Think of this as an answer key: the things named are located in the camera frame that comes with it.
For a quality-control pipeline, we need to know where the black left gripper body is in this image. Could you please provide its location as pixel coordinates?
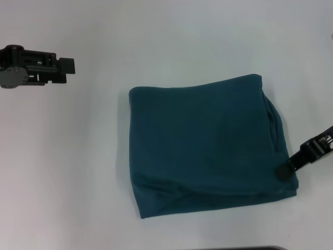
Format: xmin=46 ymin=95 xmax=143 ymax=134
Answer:
xmin=0 ymin=44 xmax=29 ymax=90

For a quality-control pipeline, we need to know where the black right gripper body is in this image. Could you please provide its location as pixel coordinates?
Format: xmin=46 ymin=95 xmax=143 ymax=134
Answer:
xmin=313 ymin=126 xmax=333 ymax=164

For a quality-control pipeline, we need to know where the teal t-shirt with FREE print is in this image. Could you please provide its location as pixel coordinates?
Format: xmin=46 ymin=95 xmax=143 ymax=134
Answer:
xmin=129 ymin=74 xmax=299 ymax=220

